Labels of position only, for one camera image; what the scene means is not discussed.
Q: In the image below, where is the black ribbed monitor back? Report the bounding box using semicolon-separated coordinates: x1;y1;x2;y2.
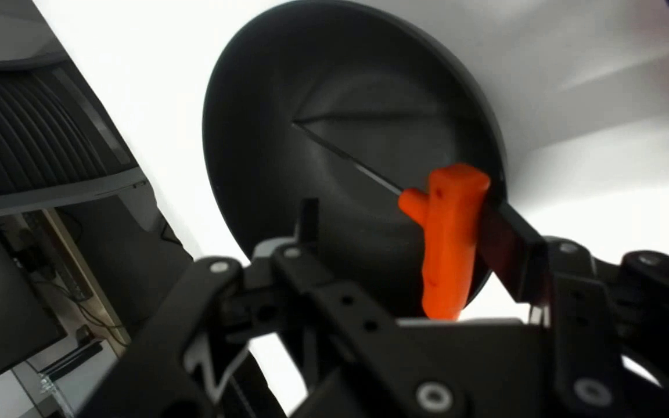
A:
0;57;150;220

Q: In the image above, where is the black cable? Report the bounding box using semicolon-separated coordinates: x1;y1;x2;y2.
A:
33;273;129;349

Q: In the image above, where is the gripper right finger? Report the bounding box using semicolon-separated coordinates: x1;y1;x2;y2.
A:
476;200;669;418

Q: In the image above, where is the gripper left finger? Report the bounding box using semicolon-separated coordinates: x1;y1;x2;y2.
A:
78;197;470;418

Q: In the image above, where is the black bowl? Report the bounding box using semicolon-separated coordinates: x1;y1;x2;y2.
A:
202;0;509;321

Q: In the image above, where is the orange handled tool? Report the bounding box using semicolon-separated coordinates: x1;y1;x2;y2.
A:
291;119;493;321

